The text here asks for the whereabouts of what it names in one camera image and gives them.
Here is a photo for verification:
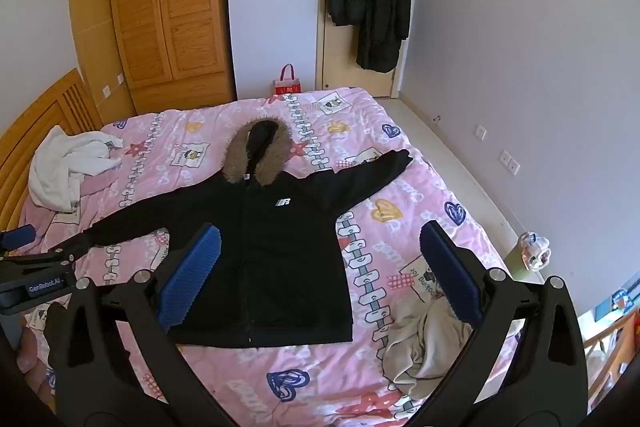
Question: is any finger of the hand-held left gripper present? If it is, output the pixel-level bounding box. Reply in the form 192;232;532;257
0;224;37;254
46;229;96;264

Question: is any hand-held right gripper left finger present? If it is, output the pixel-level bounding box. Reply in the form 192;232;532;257
52;223;236;427

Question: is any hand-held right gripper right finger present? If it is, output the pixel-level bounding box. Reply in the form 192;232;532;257
415;221;591;427

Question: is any black fur-hooded jacket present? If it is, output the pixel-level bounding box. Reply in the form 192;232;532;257
75;118;415;349

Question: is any beige garment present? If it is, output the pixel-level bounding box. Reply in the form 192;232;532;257
382;292;476;390

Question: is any wooden headboard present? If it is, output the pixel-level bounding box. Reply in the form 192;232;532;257
0;68;104;233

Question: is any pink printed blanket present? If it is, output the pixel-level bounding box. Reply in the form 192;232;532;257
15;86;546;427

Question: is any wooden rack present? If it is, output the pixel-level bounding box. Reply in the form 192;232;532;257
580;307;640;408

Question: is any red gift bag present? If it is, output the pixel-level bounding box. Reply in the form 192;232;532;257
273;63;302;96

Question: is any cream door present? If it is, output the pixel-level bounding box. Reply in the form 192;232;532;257
315;0;426;98

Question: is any wooden wardrobe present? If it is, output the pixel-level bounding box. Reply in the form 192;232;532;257
107;0;237;115

